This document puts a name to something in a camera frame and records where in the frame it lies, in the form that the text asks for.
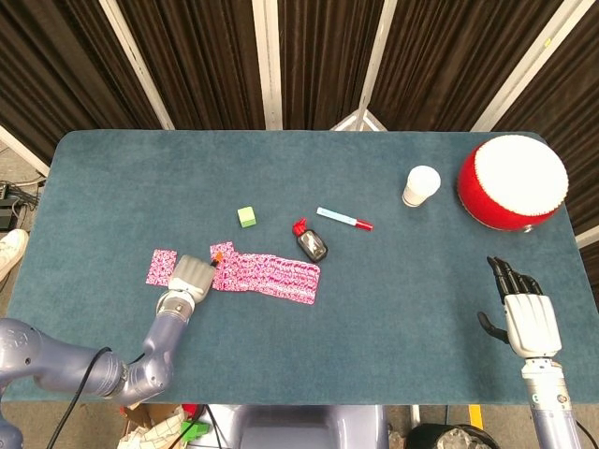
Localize left robot hand orange fingertip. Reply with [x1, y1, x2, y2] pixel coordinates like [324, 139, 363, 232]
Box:
[167, 251, 224, 305]

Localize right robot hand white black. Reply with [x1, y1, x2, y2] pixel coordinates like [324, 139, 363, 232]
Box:
[476, 255, 563, 360]

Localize black electronic device with cables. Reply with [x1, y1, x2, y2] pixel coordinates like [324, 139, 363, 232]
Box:
[0, 182, 19, 229]

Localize pink patterned card spread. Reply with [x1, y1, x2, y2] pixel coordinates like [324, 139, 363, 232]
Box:
[212, 251, 322, 308]

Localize black bottle red cap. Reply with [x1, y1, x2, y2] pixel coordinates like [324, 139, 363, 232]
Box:
[291, 217, 329, 264]

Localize red and white ball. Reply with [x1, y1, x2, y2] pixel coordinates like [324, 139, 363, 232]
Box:
[456, 134, 570, 234]

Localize green plastic block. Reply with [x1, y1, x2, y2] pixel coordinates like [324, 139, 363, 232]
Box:
[181, 419, 210, 443]

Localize cardboard box with papers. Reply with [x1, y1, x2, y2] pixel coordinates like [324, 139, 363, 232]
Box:
[119, 402, 188, 449]

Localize white marker red cap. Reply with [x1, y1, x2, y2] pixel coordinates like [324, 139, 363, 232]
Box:
[315, 206, 374, 233]

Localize blue felt table cover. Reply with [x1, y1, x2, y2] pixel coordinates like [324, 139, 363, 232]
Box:
[7, 129, 599, 406]

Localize white paper cup stack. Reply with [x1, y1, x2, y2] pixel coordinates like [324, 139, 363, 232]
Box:
[401, 165, 443, 209]

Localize white shoe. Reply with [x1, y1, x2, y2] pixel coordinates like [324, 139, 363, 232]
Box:
[0, 228, 30, 283]

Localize grey-blue robot torso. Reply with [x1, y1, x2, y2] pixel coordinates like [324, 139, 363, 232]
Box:
[205, 403, 390, 449]

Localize dark brown curtain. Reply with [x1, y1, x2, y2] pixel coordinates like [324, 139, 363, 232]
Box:
[0, 0, 599, 235]

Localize white partition base foot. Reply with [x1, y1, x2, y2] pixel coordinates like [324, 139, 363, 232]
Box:
[329, 109, 389, 133]

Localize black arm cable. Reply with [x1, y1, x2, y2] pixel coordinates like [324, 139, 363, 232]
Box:
[54, 346, 114, 449]

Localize black floor cables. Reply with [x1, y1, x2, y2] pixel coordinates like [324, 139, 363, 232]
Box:
[8, 179, 47, 214]

